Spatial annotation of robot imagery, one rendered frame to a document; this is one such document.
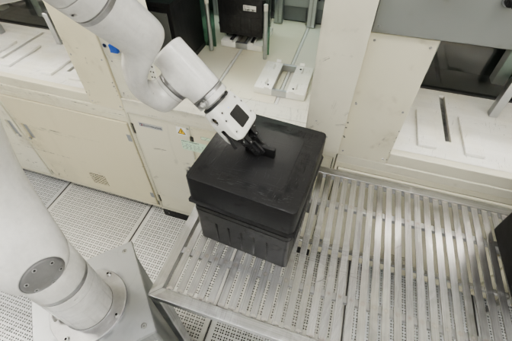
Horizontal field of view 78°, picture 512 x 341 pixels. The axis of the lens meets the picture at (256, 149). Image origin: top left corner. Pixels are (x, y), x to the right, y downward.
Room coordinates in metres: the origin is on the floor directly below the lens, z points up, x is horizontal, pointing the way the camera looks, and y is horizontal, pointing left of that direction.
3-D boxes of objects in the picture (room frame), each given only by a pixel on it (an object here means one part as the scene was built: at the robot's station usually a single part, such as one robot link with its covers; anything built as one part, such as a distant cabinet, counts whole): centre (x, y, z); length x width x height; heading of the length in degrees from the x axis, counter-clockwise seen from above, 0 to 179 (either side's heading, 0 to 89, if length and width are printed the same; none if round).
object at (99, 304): (0.28, 0.44, 0.85); 0.19 x 0.19 x 0.18
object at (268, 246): (0.56, -0.01, 0.85); 0.28 x 0.28 x 0.17; 67
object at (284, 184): (0.56, -0.01, 1.02); 0.29 x 0.29 x 0.13; 68
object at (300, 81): (1.15, -0.12, 0.89); 0.22 x 0.21 x 0.04; 163
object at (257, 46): (1.53, 0.04, 0.89); 0.22 x 0.21 x 0.04; 163
